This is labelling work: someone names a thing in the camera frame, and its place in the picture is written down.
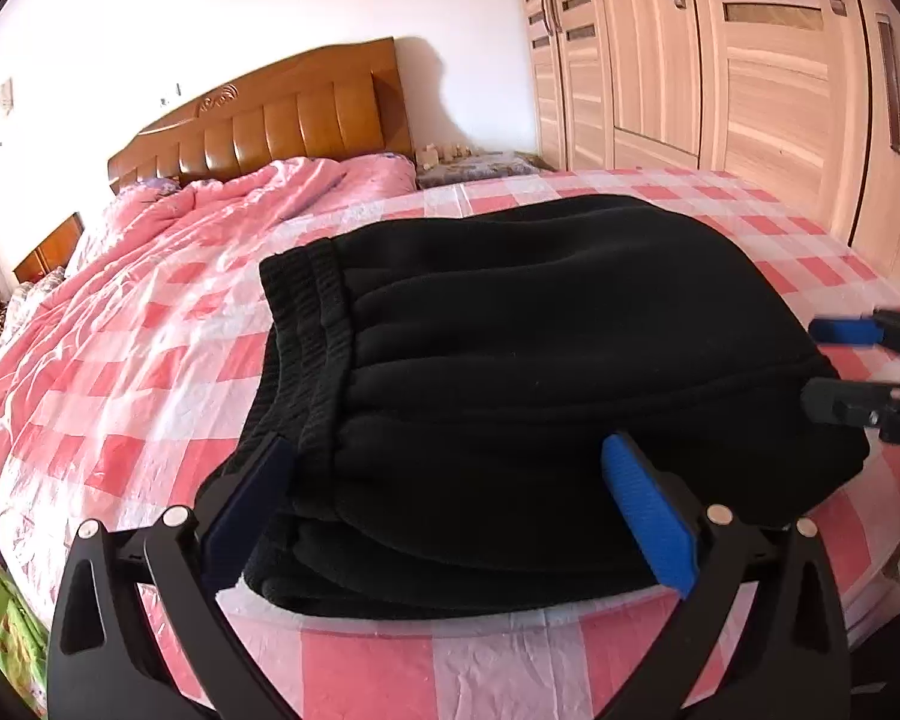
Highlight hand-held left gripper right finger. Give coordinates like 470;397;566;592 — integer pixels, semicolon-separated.
600;431;848;720

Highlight black pants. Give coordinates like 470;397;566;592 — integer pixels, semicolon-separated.
195;193;869;620

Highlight wooden nightstand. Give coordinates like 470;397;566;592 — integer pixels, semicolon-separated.
13;211;85;284

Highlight wooden headboard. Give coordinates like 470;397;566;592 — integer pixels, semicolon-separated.
107;36;415;192

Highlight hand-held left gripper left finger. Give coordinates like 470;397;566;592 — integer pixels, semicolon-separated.
45;431;301;720

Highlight pink checkered bed sheet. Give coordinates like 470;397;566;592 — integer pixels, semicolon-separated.
0;167;900;720

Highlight green printed bag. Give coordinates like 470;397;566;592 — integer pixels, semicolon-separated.
0;562;50;713

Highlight pink quilt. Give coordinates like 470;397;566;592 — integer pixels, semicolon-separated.
0;154;417;391

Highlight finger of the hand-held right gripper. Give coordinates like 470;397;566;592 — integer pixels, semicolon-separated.
808;306;900;365
801;377;900;482

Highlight light wooden wardrobe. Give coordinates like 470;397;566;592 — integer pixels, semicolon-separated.
511;0;900;271

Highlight dark cloth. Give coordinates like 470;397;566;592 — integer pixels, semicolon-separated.
847;600;900;720

